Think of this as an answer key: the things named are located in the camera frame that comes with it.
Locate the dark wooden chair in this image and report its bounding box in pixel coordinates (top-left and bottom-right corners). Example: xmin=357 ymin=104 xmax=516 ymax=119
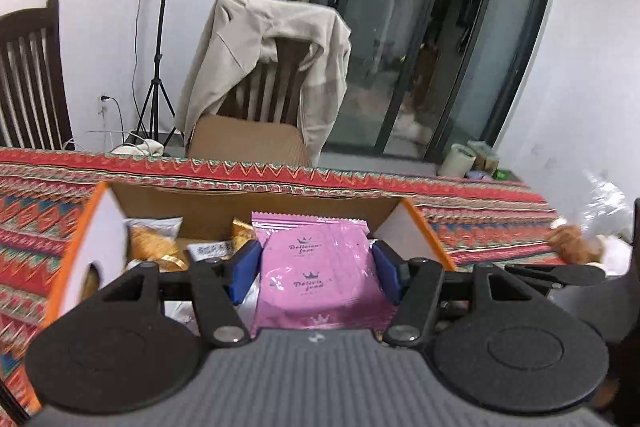
xmin=0 ymin=0 xmax=76 ymax=150

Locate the white power strip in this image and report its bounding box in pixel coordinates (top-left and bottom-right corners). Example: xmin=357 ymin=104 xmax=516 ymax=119
xmin=107 ymin=138 xmax=166 ymax=156

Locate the dark framed glass door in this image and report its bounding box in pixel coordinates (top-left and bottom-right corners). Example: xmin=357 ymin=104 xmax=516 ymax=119
xmin=239 ymin=0 xmax=560 ymax=162

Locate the small pale bag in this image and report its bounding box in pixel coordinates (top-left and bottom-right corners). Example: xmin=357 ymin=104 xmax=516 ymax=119
xmin=470 ymin=139 xmax=502 ymax=178

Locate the wooden chair with jacket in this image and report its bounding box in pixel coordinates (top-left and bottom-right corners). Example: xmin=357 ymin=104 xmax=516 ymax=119
xmin=217 ymin=38 xmax=313 ymax=128

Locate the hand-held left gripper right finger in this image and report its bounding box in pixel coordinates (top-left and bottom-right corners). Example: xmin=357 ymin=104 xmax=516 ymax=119
xmin=371 ymin=239 xmax=583 ymax=349

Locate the brown fuzzy object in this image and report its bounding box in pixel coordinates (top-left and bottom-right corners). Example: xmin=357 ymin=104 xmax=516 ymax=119
xmin=545 ymin=224 xmax=606 ymax=265

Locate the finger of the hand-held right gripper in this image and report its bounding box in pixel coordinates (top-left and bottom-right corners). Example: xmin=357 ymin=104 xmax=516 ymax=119
xmin=505 ymin=263 xmax=608 ymax=288

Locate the clear plastic bag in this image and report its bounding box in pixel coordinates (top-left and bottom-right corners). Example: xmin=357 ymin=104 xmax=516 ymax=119
xmin=580 ymin=172 xmax=640 ymax=248

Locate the pink crown print packet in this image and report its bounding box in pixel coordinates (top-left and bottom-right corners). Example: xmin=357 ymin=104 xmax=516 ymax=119
xmin=250 ymin=210 xmax=401 ymax=340

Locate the roll of tape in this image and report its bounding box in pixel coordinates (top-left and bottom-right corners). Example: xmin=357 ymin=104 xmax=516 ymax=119
xmin=437 ymin=143 xmax=478 ymax=178

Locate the row of yellow boxed packets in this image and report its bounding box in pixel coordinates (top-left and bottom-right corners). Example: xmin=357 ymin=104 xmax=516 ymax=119
xmin=82 ymin=217 xmax=266 ymax=308

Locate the beige jacket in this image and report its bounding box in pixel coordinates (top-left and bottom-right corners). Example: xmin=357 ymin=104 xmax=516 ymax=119
xmin=174 ymin=0 xmax=353 ymax=166

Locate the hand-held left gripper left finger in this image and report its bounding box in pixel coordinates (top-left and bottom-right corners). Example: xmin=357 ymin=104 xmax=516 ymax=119
xmin=42 ymin=239 xmax=263 ymax=349

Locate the black power cable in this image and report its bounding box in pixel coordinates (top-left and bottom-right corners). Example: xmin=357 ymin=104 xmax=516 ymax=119
xmin=100 ymin=94 xmax=127 ymax=145

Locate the orange cardboard box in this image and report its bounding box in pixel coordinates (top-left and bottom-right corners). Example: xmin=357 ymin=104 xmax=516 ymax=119
xmin=27 ymin=181 xmax=458 ymax=415

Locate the patterned red tablecloth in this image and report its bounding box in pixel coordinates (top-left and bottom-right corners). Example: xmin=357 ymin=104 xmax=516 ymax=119
xmin=0 ymin=146 xmax=571 ymax=427

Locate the studio light on stand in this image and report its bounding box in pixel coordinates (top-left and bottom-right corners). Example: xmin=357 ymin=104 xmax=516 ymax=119
xmin=129 ymin=0 xmax=188 ymax=148

